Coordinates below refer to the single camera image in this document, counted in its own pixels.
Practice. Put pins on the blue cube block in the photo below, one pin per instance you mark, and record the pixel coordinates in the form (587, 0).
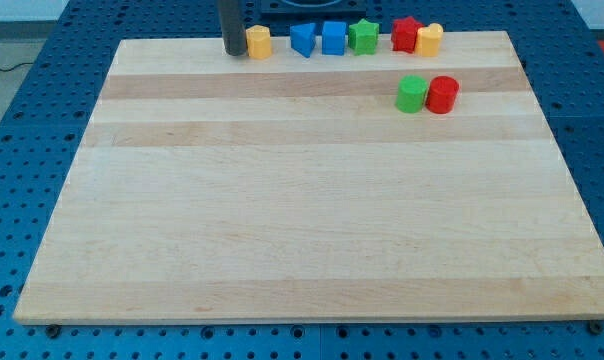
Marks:
(333, 38)

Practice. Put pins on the blue triangle block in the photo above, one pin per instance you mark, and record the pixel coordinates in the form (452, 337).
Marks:
(303, 38)

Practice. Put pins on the yellow hexagon block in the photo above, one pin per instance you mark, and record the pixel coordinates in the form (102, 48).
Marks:
(259, 44)

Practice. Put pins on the green star block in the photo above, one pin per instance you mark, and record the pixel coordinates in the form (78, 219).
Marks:
(363, 37)

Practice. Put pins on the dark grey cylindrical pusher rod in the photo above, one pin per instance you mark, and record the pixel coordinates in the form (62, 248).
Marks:
(232, 27)

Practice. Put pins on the red star block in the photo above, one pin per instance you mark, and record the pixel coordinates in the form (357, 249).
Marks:
(404, 34)

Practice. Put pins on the red cylinder block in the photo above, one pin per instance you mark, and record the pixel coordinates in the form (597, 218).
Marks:
(442, 94)

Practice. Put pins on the green cylinder block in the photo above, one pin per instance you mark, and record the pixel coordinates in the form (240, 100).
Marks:
(411, 94)

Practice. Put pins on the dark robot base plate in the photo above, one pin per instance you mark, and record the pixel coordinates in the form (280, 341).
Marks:
(280, 8)

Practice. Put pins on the light wooden board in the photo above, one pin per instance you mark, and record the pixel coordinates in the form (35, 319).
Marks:
(210, 189)

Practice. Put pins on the yellow heart block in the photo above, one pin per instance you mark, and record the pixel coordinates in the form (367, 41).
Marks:
(429, 39)

